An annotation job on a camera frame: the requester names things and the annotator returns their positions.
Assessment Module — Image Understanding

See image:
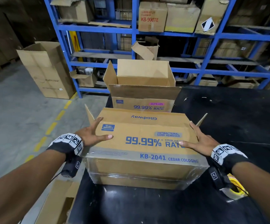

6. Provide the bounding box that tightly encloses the thin shelf board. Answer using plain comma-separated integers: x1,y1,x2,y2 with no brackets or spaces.
88,21,132,28

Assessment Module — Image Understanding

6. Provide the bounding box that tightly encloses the black left camera cable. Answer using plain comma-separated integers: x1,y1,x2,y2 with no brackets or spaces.
51,171,63,182

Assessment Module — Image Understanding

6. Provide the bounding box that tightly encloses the closed brown cardboard box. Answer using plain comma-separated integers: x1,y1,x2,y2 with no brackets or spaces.
187,73,219,87

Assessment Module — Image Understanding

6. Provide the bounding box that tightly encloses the person's left hand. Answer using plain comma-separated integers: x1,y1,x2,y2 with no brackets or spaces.
75,117,114,147

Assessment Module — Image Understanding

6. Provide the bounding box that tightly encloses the cardboard box with red print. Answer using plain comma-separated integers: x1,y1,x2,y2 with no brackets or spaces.
138,1,168,33

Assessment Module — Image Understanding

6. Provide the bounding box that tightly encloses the left wristband with marker tags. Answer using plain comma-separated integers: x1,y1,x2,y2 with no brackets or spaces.
47,133,84,161

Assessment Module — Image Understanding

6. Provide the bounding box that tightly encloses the person's right forearm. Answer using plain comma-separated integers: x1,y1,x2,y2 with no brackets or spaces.
232,161,270,224

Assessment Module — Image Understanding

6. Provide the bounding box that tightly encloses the yellow rack guard post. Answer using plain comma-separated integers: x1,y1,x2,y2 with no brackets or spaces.
69,31,81,62

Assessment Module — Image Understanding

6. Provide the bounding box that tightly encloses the blue metal storage rack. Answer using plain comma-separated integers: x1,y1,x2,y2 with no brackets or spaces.
43,0,270,98

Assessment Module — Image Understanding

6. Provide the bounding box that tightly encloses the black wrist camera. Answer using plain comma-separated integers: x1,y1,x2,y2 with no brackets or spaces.
207,166,231,190
61,155,82,178

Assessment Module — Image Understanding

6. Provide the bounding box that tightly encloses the yellow tape dispenser with tape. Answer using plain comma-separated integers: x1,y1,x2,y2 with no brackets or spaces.
220,174,249,200

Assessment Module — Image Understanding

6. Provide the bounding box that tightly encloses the torn box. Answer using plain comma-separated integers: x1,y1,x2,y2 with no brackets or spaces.
131,36,160,61

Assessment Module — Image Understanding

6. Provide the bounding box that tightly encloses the wristband with marker tags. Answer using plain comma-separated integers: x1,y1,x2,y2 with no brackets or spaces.
47,133,84,161
211,144,250,173

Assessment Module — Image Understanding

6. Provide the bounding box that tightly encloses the cardboard box with yellow band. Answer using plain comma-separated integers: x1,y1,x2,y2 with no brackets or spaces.
165,1,201,33

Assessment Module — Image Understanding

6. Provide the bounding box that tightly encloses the black right camera cable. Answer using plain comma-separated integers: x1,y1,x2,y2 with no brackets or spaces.
233,182,250,197

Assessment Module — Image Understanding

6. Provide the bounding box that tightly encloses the stack of shelved brown boxes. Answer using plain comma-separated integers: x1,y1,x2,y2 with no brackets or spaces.
194,38,270,59

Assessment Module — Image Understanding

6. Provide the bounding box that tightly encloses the person's right hand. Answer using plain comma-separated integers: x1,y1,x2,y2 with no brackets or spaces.
179,121,220,157

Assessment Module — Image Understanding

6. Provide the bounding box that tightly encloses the pink-striped cardboard box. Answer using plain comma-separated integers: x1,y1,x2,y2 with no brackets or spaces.
103,59,182,113

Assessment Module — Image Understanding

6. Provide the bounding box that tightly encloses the small box low shelf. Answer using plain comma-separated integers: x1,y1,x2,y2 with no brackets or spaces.
69,67,98,88

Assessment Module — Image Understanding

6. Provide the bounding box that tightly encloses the wooden shelf plank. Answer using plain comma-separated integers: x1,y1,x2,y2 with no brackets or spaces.
71,51,259,66

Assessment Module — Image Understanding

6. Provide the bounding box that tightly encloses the scrap cardboard sheet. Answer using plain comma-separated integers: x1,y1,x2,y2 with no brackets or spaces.
35,179,81,224

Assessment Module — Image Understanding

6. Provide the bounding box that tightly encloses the right wristband with marker tags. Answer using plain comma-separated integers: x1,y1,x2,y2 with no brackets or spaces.
211,144,250,173

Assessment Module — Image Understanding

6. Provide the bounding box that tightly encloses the taped cardboard sheet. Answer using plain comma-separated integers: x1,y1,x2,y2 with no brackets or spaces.
82,104,210,190

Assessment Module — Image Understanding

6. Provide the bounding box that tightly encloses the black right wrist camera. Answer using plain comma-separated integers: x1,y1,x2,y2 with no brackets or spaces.
207,166,231,190

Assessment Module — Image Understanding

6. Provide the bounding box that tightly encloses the black camera cable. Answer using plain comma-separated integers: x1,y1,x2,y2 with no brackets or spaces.
233,182,250,197
51,171,63,182

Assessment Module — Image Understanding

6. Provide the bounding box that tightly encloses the wide brown cardboard box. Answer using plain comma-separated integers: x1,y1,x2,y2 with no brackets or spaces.
222,76,260,89

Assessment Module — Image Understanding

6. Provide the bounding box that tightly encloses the plain shelf cardboard box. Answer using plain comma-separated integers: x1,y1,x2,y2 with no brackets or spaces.
50,0,95,24

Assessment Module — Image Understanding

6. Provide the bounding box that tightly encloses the person's left forearm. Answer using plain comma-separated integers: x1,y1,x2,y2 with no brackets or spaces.
0,149,67,224

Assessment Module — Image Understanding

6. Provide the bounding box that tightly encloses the tall brown cardboard box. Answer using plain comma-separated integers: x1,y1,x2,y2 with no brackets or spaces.
16,41,77,100

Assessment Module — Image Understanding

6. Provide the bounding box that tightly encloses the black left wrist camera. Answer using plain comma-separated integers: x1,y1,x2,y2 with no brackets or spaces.
61,155,82,178

